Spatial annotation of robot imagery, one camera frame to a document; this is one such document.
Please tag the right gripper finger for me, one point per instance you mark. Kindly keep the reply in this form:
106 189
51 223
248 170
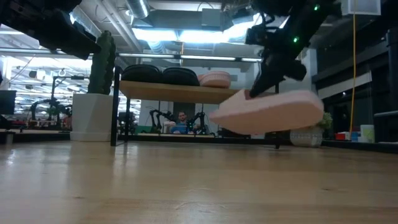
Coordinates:
262 85

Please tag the pink slide slipper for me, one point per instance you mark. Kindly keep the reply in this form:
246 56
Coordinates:
215 80
270 115

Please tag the black slide slipper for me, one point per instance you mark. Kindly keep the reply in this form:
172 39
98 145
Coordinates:
141 74
180 77

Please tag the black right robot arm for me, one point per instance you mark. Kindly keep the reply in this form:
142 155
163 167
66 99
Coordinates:
308 18

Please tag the background black robot arm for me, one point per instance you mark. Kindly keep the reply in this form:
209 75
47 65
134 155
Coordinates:
154 116
199 119

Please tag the hanging linear light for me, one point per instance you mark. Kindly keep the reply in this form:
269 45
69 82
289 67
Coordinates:
144 55
217 58

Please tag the round succulent in pot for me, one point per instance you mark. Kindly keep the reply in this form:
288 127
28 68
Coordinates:
306 137

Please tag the tall cactus in white pot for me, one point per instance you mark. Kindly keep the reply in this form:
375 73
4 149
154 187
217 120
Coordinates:
93 118

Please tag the person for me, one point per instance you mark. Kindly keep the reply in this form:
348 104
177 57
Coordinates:
183 118

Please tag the dark background monitor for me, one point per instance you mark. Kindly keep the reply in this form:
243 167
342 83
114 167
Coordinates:
7 102

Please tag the small red box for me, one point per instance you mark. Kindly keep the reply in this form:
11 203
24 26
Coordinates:
340 137

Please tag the white ceiling box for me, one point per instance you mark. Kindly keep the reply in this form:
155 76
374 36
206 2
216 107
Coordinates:
360 6

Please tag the small blue box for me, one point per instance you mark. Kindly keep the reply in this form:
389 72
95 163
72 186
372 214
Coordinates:
354 137

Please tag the pale green tub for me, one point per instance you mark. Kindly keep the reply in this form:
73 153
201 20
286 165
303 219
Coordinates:
367 133

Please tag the dark cabinet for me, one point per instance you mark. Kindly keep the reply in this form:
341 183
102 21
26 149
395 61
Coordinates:
387 127

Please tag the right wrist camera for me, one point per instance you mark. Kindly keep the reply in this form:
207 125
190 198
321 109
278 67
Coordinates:
255 35

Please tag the silver ventilation duct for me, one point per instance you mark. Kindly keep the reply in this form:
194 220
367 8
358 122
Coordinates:
138 7

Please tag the wooden shelf with black frame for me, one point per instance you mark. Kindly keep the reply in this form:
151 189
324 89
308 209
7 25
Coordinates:
174 92

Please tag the black aluminium table frame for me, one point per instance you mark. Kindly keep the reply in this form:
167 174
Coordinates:
40 137

